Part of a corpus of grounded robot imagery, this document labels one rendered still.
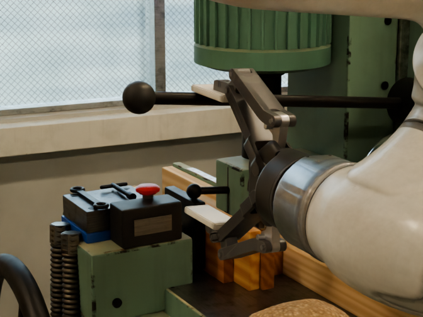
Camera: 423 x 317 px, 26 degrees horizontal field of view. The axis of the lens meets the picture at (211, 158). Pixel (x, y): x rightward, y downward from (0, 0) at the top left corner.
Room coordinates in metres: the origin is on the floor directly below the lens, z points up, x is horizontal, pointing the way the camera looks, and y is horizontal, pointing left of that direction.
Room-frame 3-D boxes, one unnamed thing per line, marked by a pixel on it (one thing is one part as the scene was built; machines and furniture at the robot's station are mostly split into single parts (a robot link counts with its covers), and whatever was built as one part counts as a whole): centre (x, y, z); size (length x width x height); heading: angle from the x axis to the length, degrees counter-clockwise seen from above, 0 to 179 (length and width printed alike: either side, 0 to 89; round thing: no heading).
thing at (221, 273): (1.15, 0.02, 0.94); 0.16 x 0.01 x 0.07; 29
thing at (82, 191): (1.11, 0.15, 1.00); 0.10 x 0.02 x 0.01; 29
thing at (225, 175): (1.19, -0.08, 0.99); 0.14 x 0.07 x 0.09; 119
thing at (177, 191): (1.14, 0.06, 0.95); 0.09 x 0.07 x 0.09; 29
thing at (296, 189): (0.78, -0.10, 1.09); 0.09 x 0.06 x 0.09; 119
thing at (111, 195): (1.10, 0.11, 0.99); 0.13 x 0.11 x 0.06; 29
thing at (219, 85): (0.94, -0.02, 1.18); 0.05 x 0.01 x 0.03; 29
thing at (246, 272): (1.14, 0.00, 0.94); 0.20 x 0.02 x 0.08; 29
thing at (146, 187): (1.09, 0.08, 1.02); 0.03 x 0.03 x 0.01
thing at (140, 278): (1.11, 0.12, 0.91); 0.15 x 0.14 x 0.09; 29
